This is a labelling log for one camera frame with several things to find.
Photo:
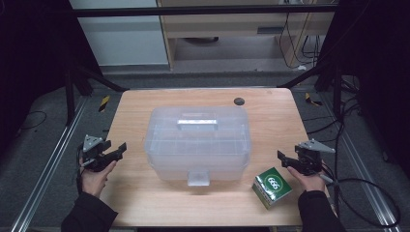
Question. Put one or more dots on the light wooden desk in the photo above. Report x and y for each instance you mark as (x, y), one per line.
(225, 24)

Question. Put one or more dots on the black horizontal frame bar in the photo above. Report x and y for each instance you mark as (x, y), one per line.
(193, 11)

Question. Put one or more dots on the dark round table grommet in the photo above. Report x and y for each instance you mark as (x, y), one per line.
(239, 101)

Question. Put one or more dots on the yellow black tape strip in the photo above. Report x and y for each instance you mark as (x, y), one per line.
(104, 103)
(312, 100)

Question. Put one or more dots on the black curtain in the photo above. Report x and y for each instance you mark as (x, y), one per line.
(32, 64)
(380, 64)

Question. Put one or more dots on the black metal stand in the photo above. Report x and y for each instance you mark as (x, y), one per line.
(69, 96)
(337, 93)

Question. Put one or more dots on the clear plastic storage box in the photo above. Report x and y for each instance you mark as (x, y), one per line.
(197, 151)

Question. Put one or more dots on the white cabinet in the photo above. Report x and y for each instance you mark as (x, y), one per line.
(122, 42)

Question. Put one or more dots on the person's left hand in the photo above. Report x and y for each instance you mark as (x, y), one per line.
(95, 182)

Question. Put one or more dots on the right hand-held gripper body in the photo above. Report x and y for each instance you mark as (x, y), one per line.
(309, 161)

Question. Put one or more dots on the green cardboard box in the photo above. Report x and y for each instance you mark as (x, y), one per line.
(272, 186)

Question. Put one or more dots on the person's right hand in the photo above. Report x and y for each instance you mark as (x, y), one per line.
(311, 183)

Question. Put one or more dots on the aluminium floor rail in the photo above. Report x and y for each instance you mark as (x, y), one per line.
(48, 167)
(364, 170)

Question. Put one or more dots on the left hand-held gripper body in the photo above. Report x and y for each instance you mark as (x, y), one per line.
(96, 154)

